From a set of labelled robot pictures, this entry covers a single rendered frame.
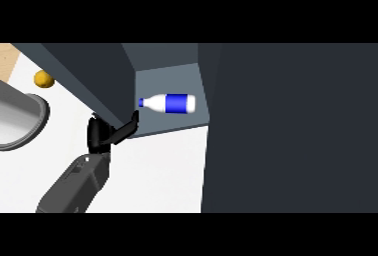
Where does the dark grey cabinet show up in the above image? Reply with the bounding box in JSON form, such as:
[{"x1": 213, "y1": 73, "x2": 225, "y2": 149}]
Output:
[{"x1": 122, "y1": 43, "x2": 378, "y2": 214}]

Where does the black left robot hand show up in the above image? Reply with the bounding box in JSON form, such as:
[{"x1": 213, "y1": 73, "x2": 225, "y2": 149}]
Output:
[{"x1": 86, "y1": 109, "x2": 142, "y2": 155}]

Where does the dark grey cabinet door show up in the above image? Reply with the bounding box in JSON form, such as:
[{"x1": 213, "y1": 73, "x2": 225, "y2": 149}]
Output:
[{"x1": 11, "y1": 43, "x2": 139, "y2": 130}]

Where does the grey metal sink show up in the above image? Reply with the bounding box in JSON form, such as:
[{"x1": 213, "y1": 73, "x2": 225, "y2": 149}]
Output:
[{"x1": 0, "y1": 79, "x2": 52, "y2": 152}]

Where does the pale wooden board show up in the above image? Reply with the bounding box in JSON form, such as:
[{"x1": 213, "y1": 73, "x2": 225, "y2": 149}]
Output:
[{"x1": 0, "y1": 43, "x2": 23, "y2": 83}]

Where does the yellow round fruit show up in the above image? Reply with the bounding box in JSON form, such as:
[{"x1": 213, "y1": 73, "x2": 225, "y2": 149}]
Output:
[{"x1": 33, "y1": 69, "x2": 57, "y2": 89}]

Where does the white bottle with blue label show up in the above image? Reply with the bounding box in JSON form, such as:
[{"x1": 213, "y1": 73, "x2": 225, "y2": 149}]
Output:
[{"x1": 138, "y1": 93, "x2": 198, "y2": 115}]

